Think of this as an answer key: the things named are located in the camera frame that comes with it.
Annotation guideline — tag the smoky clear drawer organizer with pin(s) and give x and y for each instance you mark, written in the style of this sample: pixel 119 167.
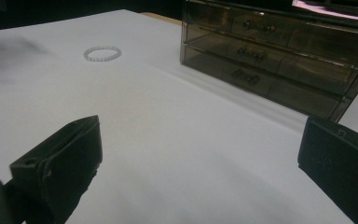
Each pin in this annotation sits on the smoky clear drawer organizer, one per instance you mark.
pixel 261 62

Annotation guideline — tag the white metal stand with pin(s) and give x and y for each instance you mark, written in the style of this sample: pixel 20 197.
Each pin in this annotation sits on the white metal stand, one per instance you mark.
pixel 323 11

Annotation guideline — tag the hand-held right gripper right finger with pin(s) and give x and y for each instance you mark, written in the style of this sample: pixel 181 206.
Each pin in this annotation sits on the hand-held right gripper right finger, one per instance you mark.
pixel 341 168

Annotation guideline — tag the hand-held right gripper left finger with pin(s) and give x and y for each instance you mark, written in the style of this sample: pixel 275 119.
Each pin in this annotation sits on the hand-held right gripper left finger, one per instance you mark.
pixel 68 161

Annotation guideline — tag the white table sheet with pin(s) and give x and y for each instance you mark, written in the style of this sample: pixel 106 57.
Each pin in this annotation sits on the white table sheet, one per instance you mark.
pixel 167 140

